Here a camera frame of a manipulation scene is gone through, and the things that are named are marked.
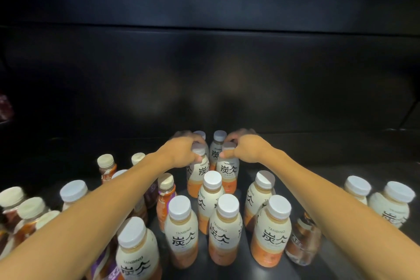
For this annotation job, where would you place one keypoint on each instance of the black shelf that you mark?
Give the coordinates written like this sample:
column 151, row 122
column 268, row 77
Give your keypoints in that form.
column 295, row 60

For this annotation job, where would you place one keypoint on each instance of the person's right forearm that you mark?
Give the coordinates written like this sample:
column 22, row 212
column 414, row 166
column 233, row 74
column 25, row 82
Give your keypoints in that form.
column 344, row 211

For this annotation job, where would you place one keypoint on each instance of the person's left hand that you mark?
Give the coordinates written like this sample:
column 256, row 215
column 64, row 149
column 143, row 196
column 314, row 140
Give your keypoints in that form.
column 180, row 155

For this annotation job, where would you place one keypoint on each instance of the person's right hand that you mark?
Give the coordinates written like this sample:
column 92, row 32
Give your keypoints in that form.
column 249, row 150

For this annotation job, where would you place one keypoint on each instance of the person's left forearm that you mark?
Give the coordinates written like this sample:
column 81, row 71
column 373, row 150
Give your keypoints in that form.
column 82, row 224

